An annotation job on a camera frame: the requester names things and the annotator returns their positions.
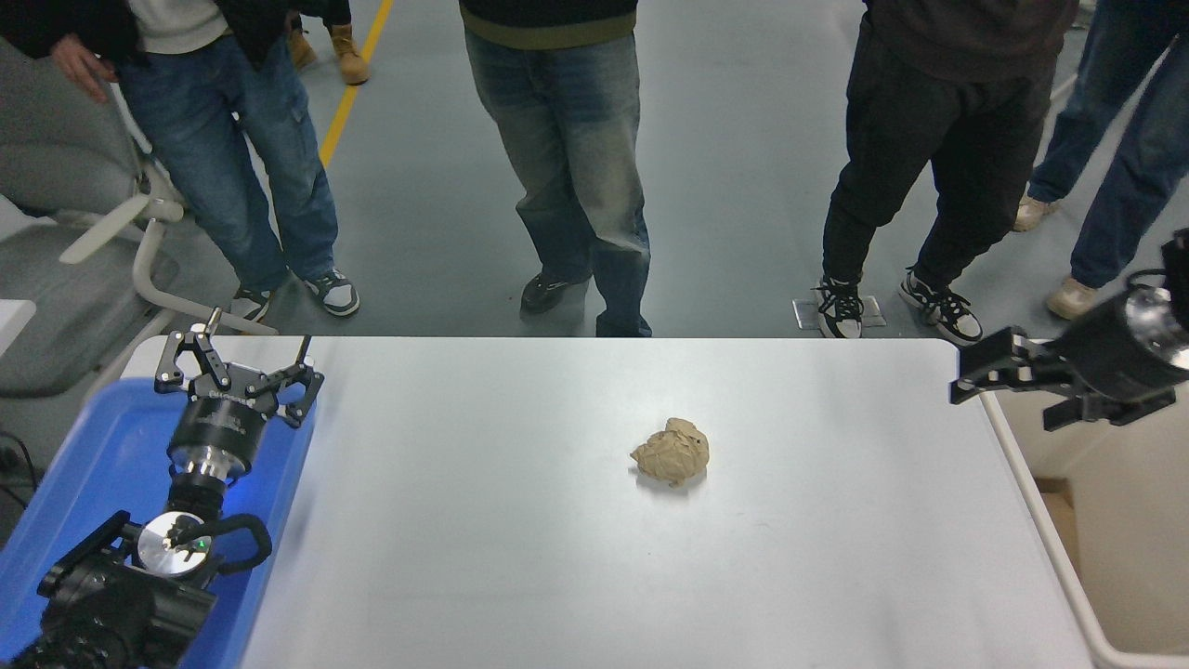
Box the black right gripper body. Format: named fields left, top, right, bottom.
left=1054, top=293, right=1181, bottom=426

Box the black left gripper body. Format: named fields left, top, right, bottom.
left=167, top=388, right=270, bottom=466

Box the metal floor plate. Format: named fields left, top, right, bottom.
left=792, top=295, right=888, bottom=331

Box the person's hand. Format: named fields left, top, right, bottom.
left=51, top=33, right=118, bottom=103

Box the blue plastic tray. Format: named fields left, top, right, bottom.
left=0, top=376, right=319, bottom=669

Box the large pale bin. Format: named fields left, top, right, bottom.
left=975, top=367, right=1189, bottom=669

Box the grey office chair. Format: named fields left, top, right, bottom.
left=0, top=33, right=280, bottom=400

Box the white side table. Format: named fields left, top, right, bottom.
left=0, top=298, right=38, bottom=357

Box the person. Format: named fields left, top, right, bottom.
left=817, top=0, right=1083, bottom=347
left=290, top=0, right=371, bottom=86
left=459, top=0, right=654, bottom=338
left=0, top=0, right=361, bottom=321
left=1013, top=0, right=1189, bottom=321

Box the crumpled tan paper ball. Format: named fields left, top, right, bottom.
left=630, top=417, right=712, bottom=488

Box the black floor cable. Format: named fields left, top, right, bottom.
left=0, top=427, right=43, bottom=507

